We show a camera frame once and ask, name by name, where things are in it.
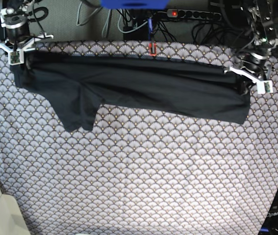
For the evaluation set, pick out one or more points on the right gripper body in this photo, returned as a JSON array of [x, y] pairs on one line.
[[18, 35]]

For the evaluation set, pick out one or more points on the fan-patterned tablecloth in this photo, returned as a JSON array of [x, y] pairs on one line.
[[139, 172]]

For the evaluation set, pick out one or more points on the red table clamp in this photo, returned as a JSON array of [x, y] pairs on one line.
[[152, 48]]

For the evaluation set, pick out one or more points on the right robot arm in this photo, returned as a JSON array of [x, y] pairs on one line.
[[15, 17]]

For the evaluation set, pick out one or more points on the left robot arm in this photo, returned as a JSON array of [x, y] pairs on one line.
[[263, 36]]

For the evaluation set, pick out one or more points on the white camera bracket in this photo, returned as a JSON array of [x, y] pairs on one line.
[[16, 52], [263, 85]]

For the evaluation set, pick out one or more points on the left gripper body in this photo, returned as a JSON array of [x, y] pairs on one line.
[[253, 62]]

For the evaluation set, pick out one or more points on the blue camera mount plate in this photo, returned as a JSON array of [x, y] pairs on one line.
[[134, 4]]

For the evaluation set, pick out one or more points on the dark grey T-shirt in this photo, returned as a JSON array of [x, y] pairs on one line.
[[76, 86]]

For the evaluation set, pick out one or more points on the black power strip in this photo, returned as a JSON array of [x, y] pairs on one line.
[[193, 15]]

